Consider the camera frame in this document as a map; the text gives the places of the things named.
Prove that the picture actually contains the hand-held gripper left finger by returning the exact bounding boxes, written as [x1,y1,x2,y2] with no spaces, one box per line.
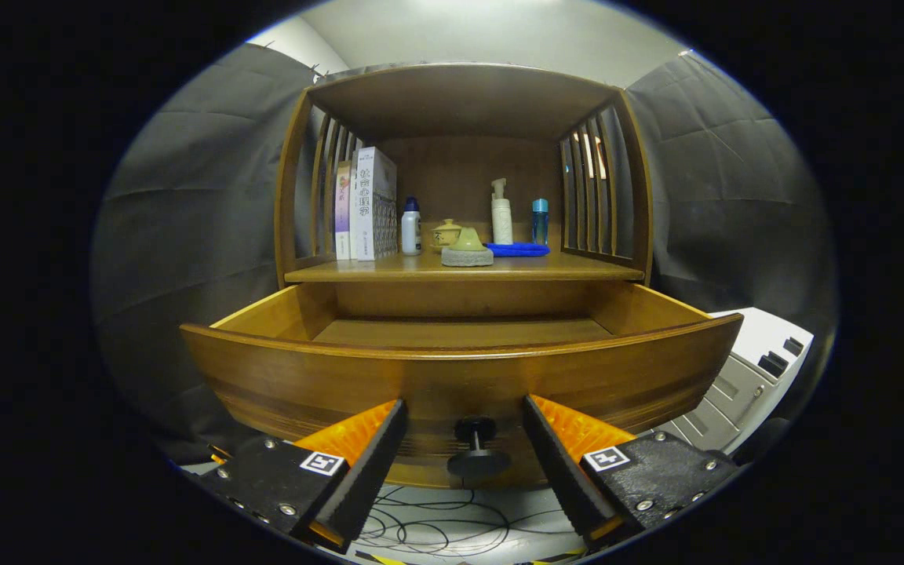
[201,398,408,554]

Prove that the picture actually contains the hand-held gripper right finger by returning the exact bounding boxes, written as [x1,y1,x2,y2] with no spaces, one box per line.
[521,394,739,554]

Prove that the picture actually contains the wooden drawer with black knob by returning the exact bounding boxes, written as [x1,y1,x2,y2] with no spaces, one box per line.
[180,281,745,490]

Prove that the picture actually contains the wooden countertop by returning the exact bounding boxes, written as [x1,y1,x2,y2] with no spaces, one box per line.
[285,250,646,285]

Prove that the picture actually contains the white filing cabinet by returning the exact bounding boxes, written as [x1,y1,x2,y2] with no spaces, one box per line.
[640,308,814,456]

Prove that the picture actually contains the wooden cabinet with slatted shelf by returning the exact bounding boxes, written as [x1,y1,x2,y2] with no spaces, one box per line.
[275,63,654,287]

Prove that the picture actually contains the white bottle with blue cap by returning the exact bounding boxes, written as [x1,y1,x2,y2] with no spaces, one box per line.
[401,196,423,257]

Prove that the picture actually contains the yellow lidded teacup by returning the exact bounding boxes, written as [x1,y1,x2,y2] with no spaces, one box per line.
[431,218,465,253]

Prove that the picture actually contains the white pump bottle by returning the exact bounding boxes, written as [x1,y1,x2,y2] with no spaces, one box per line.
[490,178,514,245]

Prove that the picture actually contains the purple book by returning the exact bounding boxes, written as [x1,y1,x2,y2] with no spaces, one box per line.
[334,161,352,261]

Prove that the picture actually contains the white book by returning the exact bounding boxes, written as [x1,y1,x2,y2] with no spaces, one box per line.
[348,147,399,261]

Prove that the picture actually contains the black floor cables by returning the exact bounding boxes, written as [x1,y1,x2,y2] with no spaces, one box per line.
[354,485,578,560]

